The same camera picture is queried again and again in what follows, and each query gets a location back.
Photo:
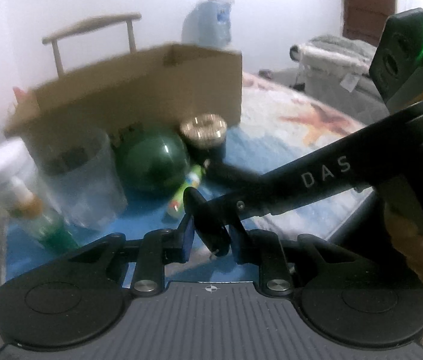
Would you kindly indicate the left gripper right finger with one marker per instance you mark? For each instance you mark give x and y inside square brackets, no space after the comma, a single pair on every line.
[274,256]

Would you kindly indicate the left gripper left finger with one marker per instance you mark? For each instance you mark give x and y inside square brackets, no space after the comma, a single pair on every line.
[151,254]

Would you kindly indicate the dark green glossy ball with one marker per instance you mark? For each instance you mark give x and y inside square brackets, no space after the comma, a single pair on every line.
[153,161]

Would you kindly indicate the clear glass cup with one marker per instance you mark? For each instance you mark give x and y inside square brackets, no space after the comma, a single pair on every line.
[78,168]

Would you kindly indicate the round gold lidded tin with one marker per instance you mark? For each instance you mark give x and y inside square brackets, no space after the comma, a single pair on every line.
[205,137]

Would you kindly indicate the green bottle orange cap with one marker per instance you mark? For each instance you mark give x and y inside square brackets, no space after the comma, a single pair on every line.
[39,220]

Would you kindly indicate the white lidded clear jar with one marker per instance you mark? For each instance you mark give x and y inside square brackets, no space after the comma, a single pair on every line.
[18,176]

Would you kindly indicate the grey folded blanket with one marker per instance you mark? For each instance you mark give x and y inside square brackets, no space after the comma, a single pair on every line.
[334,71]

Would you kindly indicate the brown cardboard box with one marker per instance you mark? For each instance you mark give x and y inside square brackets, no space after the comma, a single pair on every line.
[164,85]

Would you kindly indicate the brown wooden door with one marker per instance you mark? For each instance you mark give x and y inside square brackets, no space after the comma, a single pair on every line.
[364,20]

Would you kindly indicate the red plastic bag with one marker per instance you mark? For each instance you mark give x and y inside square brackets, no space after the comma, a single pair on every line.
[20,94]

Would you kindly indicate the blue water jug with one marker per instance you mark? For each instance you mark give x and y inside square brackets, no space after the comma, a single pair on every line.
[209,24]

